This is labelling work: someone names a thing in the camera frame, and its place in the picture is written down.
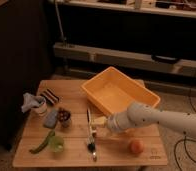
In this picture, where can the yellow plastic tray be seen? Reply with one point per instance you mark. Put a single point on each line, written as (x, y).
(112, 91)

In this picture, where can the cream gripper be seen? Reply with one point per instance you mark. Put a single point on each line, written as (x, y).
(97, 122)

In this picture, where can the white striped mug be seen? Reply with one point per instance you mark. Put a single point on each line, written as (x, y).
(41, 109)

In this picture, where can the striped dark sponge block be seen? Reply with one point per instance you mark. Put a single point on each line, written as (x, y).
(50, 97)

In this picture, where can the wooden table top board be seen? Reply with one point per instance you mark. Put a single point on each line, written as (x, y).
(111, 152)

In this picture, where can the blue-grey cloth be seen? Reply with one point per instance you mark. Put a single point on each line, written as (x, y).
(31, 101)

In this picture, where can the grey metal stand pole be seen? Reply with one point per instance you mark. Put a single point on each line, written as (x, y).
(63, 39)

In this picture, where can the long grey shelf unit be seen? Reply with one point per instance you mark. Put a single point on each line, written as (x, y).
(123, 58)

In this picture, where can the orange fruit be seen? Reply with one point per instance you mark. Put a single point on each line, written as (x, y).
(136, 146)

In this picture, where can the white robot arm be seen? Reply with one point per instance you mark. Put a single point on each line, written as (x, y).
(140, 115)

